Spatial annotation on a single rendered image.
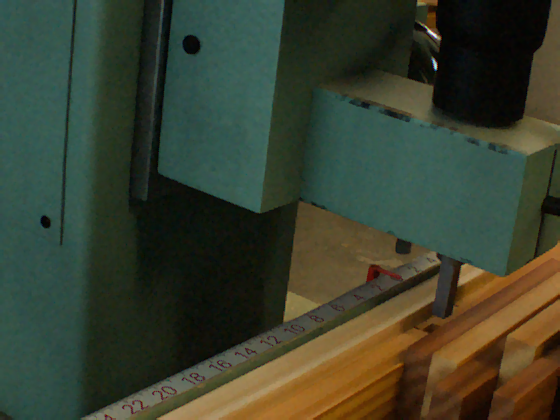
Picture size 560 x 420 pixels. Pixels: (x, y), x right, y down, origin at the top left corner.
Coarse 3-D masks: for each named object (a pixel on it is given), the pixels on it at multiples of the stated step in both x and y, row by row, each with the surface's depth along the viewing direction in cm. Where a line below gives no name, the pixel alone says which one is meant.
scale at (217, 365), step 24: (408, 264) 72; (432, 264) 72; (360, 288) 68; (384, 288) 68; (312, 312) 64; (336, 312) 64; (264, 336) 61; (288, 336) 61; (216, 360) 58; (240, 360) 58; (168, 384) 55; (192, 384) 55; (120, 408) 52; (144, 408) 53
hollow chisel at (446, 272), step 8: (440, 272) 67; (448, 272) 66; (456, 272) 66; (440, 280) 67; (448, 280) 66; (456, 280) 67; (440, 288) 67; (448, 288) 66; (456, 288) 67; (440, 296) 67; (448, 296) 67; (440, 304) 67; (448, 304) 67; (432, 312) 67; (440, 312) 67; (448, 312) 67
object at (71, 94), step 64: (0, 0) 68; (64, 0) 65; (128, 0) 65; (0, 64) 69; (64, 64) 66; (128, 64) 67; (0, 128) 71; (64, 128) 67; (128, 128) 69; (0, 192) 72; (64, 192) 69; (128, 192) 70; (192, 192) 75; (0, 256) 74; (64, 256) 70; (128, 256) 72; (192, 256) 77; (256, 256) 83; (0, 320) 76; (64, 320) 71; (128, 320) 74; (192, 320) 80; (256, 320) 86; (0, 384) 77; (64, 384) 73; (128, 384) 76
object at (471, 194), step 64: (320, 128) 66; (384, 128) 63; (448, 128) 61; (512, 128) 62; (320, 192) 67; (384, 192) 64; (448, 192) 61; (512, 192) 59; (448, 256) 62; (512, 256) 60
